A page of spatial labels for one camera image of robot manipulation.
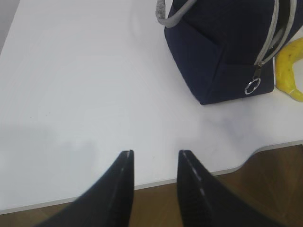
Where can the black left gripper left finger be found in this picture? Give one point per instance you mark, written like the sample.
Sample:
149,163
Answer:
108,203

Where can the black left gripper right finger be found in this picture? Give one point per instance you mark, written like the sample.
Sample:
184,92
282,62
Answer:
205,202

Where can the navy insulated lunch bag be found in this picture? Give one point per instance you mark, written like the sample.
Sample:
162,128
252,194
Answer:
225,49

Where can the yellow banana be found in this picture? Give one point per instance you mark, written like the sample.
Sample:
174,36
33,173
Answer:
284,62

